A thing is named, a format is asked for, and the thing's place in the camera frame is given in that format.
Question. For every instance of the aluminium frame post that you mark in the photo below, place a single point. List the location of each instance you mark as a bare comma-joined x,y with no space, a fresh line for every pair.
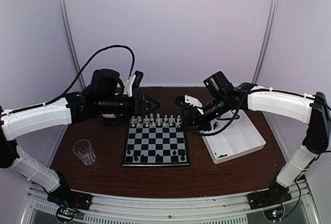
68,36
271,18

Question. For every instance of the white chess bishop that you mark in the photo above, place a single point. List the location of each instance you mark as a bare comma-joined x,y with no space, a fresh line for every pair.
146,119

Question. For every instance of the white chess king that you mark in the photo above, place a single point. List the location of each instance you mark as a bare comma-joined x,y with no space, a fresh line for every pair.
158,119

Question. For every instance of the black white chessboard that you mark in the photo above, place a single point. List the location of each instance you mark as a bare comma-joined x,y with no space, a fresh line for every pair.
163,139

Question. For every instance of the white plastic tray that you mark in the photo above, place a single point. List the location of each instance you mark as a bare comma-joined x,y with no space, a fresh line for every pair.
239,139

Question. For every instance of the white chess rook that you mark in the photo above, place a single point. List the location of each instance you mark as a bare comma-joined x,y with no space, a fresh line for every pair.
133,119

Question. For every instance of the front aluminium rail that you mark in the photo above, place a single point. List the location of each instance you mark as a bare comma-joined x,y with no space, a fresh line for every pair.
222,209

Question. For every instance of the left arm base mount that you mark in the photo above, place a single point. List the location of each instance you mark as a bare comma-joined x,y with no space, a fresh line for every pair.
70,207

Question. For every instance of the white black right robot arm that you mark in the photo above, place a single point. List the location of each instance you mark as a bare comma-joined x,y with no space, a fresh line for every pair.
310,110

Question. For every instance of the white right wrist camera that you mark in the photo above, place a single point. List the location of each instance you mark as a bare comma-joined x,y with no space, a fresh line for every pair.
188,102

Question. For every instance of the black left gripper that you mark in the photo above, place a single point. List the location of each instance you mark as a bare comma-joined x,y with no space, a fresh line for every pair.
143,110

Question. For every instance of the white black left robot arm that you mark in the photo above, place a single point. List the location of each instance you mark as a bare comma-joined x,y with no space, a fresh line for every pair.
106,94

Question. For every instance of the clear drinking glass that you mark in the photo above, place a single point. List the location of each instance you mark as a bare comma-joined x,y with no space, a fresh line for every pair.
84,151

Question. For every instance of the left aluminium frame post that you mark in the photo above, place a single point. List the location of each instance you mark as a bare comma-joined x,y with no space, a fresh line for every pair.
68,36

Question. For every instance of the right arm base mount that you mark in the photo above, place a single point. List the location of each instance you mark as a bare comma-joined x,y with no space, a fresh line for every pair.
271,205

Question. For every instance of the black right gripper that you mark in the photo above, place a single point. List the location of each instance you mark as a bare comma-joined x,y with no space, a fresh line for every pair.
194,118

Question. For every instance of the right aluminium frame post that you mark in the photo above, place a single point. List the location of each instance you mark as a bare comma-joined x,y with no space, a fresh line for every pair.
271,18

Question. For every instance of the floral ceramic plate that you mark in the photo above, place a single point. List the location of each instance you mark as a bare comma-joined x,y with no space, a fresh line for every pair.
108,117

